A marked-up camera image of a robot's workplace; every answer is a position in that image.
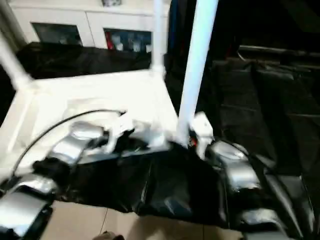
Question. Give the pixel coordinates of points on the white glass door cabinet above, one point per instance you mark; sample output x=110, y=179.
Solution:
x=75, y=17

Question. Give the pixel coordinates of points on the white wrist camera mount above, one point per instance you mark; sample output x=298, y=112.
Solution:
x=202, y=125
x=117, y=130

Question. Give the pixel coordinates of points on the white jar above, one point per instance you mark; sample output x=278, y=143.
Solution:
x=119, y=46

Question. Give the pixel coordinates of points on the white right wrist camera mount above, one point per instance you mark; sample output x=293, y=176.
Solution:
x=202, y=125

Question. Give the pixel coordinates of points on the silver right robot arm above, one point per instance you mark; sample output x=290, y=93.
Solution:
x=237, y=172

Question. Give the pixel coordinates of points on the white plastic table top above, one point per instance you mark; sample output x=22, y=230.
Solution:
x=100, y=90

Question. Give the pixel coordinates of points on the grey curtain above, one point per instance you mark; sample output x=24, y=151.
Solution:
x=10, y=27

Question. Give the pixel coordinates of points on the black work surface mat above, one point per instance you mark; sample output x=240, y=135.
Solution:
x=262, y=100

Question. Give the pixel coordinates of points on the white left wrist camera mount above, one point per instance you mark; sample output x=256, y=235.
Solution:
x=117, y=130

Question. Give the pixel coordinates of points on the dark patterned object on cabinet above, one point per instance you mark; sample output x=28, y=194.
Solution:
x=112, y=2

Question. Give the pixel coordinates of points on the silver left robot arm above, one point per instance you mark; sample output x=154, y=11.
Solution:
x=67, y=147

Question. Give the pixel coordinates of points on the red bottle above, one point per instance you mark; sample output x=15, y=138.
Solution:
x=109, y=43

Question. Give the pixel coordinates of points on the white plastic table leg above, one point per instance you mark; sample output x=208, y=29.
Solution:
x=158, y=35
x=197, y=55
x=12, y=65

